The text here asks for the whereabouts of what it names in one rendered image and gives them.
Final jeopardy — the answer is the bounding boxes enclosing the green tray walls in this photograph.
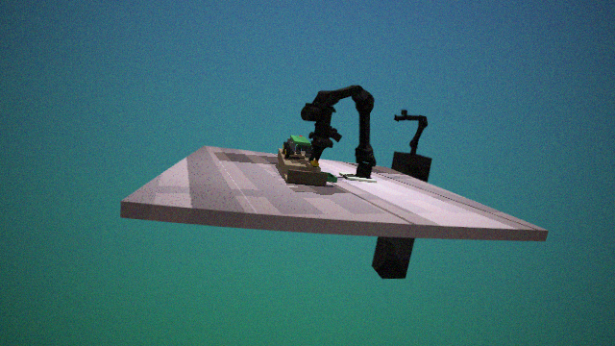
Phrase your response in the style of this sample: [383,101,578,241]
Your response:
[320,172,337,183]

